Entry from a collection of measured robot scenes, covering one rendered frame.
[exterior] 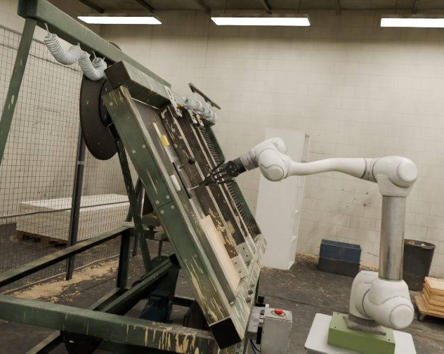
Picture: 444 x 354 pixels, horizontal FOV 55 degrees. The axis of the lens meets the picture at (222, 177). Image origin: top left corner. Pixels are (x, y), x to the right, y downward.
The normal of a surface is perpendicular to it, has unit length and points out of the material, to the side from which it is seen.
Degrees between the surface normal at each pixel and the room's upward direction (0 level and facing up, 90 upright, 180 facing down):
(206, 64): 90
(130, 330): 90
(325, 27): 90
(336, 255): 90
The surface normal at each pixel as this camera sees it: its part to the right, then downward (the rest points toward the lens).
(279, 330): -0.15, 0.04
